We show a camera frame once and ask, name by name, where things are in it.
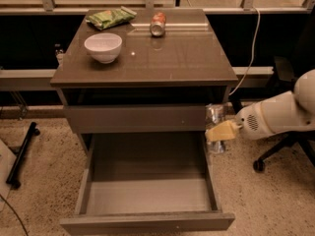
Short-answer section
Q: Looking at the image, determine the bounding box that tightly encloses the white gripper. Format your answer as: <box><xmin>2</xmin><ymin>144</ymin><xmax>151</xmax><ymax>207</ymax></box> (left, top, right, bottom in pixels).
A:
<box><xmin>205</xmin><ymin>103</ymin><xmax>266</xmax><ymax>142</ymax></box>

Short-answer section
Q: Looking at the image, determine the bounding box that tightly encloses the silver blue redbull can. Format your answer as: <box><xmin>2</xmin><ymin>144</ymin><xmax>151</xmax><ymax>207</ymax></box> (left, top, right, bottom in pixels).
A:
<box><xmin>206</xmin><ymin>104</ymin><xmax>225</xmax><ymax>154</ymax></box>

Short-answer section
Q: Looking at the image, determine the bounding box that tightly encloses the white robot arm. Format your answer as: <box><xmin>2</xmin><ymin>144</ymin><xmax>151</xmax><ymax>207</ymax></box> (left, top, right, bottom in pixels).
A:
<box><xmin>205</xmin><ymin>70</ymin><xmax>315</xmax><ymax>142</ymax></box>

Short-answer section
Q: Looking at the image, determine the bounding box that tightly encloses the grey drawer cabinet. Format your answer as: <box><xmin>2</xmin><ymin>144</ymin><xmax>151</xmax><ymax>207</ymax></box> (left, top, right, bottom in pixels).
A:
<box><xmin>49</xmin><ymin>7</ymin><xmax>239</xmax><ymax>236</ymax></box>

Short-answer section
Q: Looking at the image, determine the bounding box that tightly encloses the open grey middle drawer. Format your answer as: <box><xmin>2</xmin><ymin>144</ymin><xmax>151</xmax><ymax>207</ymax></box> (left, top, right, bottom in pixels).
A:
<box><xmin>60</xmin><ymin>132</ymin><xmax>235</xmax><ymax>236</ymax></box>

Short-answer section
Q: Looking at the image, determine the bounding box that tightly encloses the orange soda can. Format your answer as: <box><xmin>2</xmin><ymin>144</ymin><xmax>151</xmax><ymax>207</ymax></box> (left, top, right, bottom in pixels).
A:
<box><xmin>150</xmin><ymin>12</ymin><xmax>166</xmax><ymax>37</ymax></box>

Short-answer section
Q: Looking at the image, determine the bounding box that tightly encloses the closed grey top drawer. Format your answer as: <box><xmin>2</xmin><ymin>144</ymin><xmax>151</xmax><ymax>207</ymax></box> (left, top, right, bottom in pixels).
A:
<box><xmin>63</xmin><ymin>105</ymin><xmax>206</xmax><ymax>134</ymax></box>

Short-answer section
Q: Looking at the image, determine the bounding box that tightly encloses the black office chair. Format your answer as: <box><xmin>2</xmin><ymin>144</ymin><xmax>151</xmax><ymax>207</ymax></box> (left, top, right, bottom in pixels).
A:
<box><xmin>229</xmin><ymin>17</ymin><xmax>315</xmax><ymax>174</ymax></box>

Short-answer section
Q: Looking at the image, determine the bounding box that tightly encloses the white ceramic bowl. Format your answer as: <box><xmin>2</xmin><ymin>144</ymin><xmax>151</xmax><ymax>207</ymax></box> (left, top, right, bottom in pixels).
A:
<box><xmin>84</xmin><ymin>33</ymin><xmax>122</xmax><ymax>64</ymax></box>

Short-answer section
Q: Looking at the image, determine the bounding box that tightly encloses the green chip bag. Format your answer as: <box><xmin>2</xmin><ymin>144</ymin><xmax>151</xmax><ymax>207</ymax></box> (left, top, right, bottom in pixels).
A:
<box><xmin>86</xmin><ymin>7</ymin><xmax>137</xmax><ymax>30</ymax></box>

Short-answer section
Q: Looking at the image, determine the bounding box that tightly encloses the black stand leg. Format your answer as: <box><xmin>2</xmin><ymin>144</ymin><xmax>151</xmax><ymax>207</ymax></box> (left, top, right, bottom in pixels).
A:
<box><xmin>6</xmin><ymin>122</ymin><xmax>40</xmax><ymax>189</ymax></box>

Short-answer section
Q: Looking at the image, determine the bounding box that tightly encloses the white hanging cable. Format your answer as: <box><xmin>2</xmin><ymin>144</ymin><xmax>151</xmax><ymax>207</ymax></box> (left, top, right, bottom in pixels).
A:
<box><xmin>228</xmin><ymin>7</ymin><xmax>262</xmax><ymax>96</ymax></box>

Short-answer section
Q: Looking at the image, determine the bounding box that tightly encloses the black floor cable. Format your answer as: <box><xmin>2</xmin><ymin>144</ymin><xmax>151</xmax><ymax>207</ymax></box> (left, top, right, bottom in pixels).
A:
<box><xmin>0</xmin><ymin>194</ymin><xmax>31</xmax><ymax>236</ymax></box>

